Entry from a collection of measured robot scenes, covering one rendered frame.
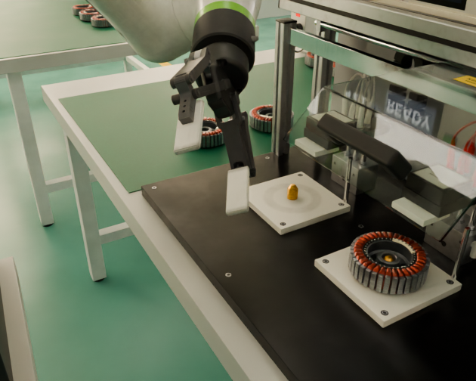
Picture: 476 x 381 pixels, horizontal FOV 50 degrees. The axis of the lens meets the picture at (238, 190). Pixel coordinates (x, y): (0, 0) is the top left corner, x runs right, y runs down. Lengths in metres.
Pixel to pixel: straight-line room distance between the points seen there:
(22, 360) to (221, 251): 0.32
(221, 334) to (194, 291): 0.10
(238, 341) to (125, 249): 1.48
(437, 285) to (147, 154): 0.69
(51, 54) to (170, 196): 1.20
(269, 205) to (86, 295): 1.18
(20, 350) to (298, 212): 0.48
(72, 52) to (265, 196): 1.30
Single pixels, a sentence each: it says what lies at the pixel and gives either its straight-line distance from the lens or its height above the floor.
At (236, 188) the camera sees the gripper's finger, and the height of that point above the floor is 0.93.
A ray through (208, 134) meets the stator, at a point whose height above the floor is 0.79.
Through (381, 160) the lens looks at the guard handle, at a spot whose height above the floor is 1.05.
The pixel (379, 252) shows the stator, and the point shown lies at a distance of 0.78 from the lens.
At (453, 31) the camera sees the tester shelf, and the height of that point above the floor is 1.11.
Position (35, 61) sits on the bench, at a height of 0.73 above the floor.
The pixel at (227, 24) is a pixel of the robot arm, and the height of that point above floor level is 1.11.
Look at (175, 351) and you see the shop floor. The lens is 1.72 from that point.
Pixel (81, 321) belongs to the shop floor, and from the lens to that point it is 1.87.
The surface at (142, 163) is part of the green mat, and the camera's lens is 1.14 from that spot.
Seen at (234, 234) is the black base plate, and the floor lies 0.77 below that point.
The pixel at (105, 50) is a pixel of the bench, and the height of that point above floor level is 0.73.
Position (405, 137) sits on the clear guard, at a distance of 0.54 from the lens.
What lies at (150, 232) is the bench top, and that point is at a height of 0.75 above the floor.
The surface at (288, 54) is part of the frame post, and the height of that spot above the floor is 0.99.
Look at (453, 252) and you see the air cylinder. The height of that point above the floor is 0.79.
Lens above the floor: 1.27
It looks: 30 degrees down
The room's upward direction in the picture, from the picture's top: straight up
